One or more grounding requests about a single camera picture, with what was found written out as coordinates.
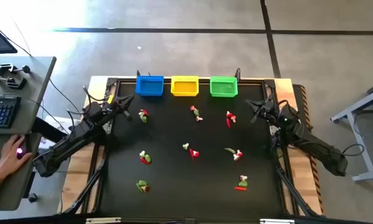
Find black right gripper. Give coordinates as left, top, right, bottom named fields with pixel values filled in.
left=245, top=100, right=280, bottom=124

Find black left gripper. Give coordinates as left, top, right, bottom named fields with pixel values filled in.
left=102, top=95, right=136, bottom=123

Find blue plastic basket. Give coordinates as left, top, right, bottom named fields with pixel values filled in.
left=135, top=75, right=165, bottom=97

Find green plastic basket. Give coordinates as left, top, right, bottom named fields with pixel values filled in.
left=210, top=76, right=239, bottom=98

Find yellow plastic basket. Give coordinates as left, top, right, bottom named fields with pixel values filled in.
left=170, top=75, right=200, bottom=97

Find white paper sheets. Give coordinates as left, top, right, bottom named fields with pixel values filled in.
left=39, top=115, right=78, bottom=149

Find black desk leg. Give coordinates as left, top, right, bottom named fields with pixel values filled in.
left=31, top=117, right=68, bottom=144

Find grey side desk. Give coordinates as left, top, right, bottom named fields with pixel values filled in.
left=0, top=55, right=57, bottom=212

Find black table mat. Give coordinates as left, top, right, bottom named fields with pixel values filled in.
left=99, top=81, right=283, bottom=217

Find yellow black hazard tape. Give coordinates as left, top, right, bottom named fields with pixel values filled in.
left=300, top=84, right=325, bottom=215

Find grey metal stand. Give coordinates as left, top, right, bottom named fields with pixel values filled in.
left=330, top=78, right=373, bottom=182

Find black computer mouse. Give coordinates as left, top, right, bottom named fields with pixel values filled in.
left=14, top=144, right=28, bottom=160

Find black desk clamp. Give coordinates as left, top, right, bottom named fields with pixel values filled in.
left=0, top=73, right=28, bottom=90
left=0, top=62, right=31, bottom=75

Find black backlit keyboard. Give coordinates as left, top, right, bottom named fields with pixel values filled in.
left=0, top=95, right=22, bottom=129

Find person's hand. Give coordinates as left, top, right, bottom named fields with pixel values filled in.
left=0, top=134, right=34, bottom=181

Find black floor cable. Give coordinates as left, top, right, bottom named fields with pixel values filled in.
left=48, top=78, right=83, bottom=116

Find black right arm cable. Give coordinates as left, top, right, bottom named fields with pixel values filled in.
left=341, top=142, right=366, bottom=157

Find white metal bracket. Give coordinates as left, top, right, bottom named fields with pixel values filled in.
left=85, top=217, right=122, bottom=224
left=259, top=218, right=295, bottom=224

